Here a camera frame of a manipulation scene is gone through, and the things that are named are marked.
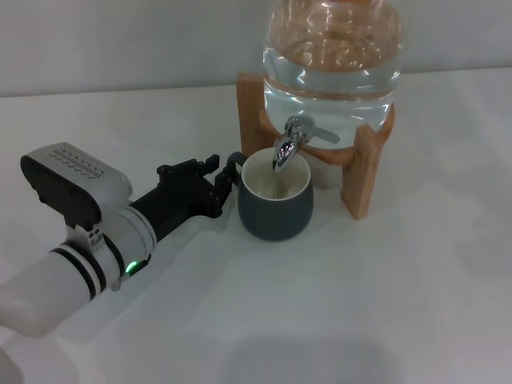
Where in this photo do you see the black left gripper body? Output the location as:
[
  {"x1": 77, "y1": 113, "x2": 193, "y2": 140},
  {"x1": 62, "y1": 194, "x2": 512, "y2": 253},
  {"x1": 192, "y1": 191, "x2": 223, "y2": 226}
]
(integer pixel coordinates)
[{"x1": 130, "y1": 158, "x2": 222, "y2": 243}]

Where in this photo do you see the dark mug with white interior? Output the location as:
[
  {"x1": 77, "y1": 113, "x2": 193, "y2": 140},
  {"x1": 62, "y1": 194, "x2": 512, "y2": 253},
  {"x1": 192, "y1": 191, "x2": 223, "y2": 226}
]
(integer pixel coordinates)
[{"x1": 226, "y1": 146, "x2": 315, "y2": 242}]

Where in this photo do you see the chrome faucet with lever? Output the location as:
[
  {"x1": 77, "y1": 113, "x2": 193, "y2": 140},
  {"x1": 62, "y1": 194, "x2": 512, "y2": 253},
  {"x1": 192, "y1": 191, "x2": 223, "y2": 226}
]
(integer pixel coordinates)
[{"x1": 273, "y1": 115, "x2": 341, "y2": 172}]

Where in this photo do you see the wooden dispenser stand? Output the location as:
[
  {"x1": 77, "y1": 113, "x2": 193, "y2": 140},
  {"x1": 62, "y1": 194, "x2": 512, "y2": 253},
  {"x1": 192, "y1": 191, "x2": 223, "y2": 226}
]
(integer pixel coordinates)
[{"x1": 235, "y1": 71, "x2": 397, "y2": 221}]

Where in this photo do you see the clear glass water dispenser jar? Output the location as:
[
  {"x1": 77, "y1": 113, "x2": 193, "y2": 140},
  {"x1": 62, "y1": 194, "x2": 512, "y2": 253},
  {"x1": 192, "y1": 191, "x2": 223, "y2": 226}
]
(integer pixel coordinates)
[{"x1": 262, "y1": 0, "x2": 404, "y2": 151}]

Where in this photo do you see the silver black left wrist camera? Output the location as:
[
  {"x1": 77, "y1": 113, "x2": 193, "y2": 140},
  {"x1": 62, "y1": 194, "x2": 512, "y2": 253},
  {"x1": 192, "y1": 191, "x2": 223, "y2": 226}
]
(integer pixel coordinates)
[{"x1": 20, "y1": 140, "x2": 133, "y2": 231}]

